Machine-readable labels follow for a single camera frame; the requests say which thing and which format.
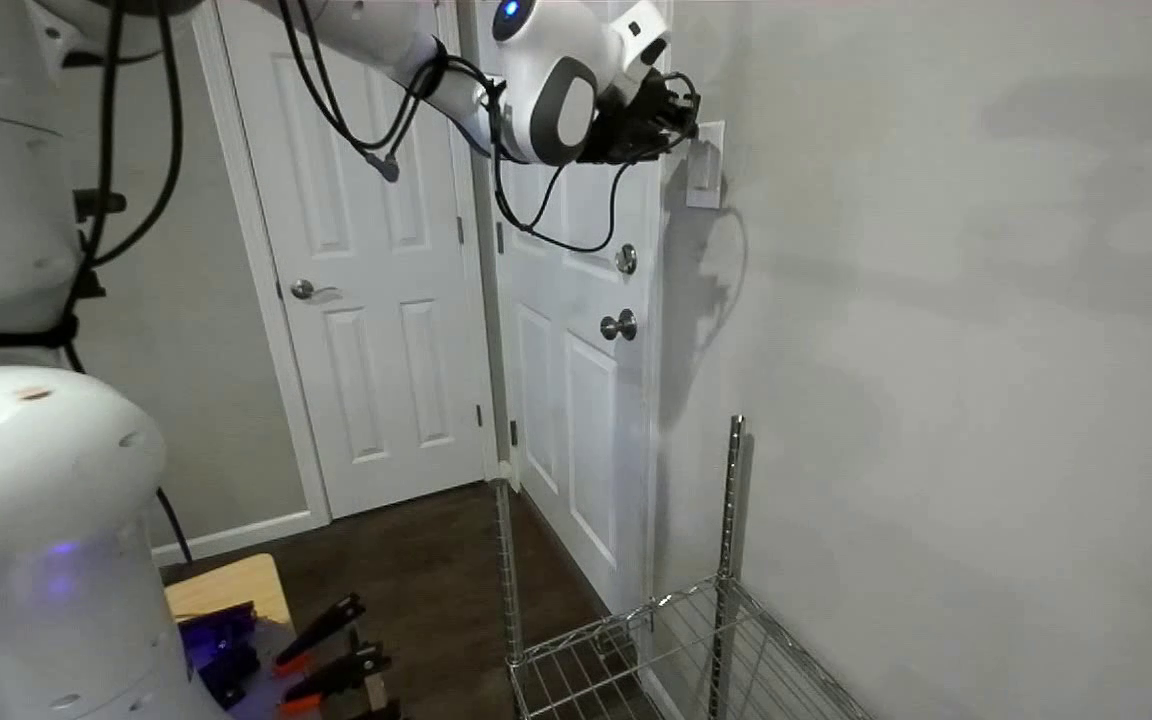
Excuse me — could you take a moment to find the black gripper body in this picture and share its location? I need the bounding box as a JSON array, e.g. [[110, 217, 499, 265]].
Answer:
[[580, 76, 671, 166]]

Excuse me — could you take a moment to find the round metal door knob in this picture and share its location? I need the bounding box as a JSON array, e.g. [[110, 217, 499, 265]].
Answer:
[[596, 303, 645, 348]]

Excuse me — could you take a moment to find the white panel door with deadbolt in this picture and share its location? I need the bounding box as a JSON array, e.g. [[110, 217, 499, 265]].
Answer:
[[490, 144, 671, 620]]

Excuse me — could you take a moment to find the white panel door without deadbolt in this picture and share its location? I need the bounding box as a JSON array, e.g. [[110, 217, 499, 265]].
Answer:
[[212, 0, 499, 524]]

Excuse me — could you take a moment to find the small metal door knob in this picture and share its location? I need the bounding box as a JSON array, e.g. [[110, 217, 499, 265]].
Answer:
[[282, 277, 342, 309]]

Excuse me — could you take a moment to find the black and orange clamp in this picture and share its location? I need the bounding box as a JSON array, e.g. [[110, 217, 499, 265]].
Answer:
[[277, 637, 397, 720], [268, 591, 372, 673]]

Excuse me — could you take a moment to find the wooden board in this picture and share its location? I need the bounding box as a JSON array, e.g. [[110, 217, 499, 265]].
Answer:
[[159, 553, 300, 632]]

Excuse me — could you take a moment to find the white light switch plate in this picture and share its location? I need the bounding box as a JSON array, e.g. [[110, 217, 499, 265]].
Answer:
[[685, 116, 730, 213]]

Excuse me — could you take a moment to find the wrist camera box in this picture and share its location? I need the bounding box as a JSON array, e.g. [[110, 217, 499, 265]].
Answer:
[[608, 3, 676, 71]]

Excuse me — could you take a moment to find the black looping wrist cable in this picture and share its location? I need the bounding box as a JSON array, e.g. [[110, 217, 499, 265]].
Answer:
[[482, 76, 638, 259]]

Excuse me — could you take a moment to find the black cable on forearm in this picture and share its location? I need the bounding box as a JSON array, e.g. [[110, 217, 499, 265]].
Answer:
[[270, 0, 450, 183]]

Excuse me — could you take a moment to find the black cable along base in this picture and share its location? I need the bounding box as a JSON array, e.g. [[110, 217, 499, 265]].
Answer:
[[64, 0, 187, 303]]

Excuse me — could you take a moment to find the metal wire shelf rack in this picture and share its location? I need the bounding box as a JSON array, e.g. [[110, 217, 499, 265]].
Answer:
[[487, 411, 875, 720]]

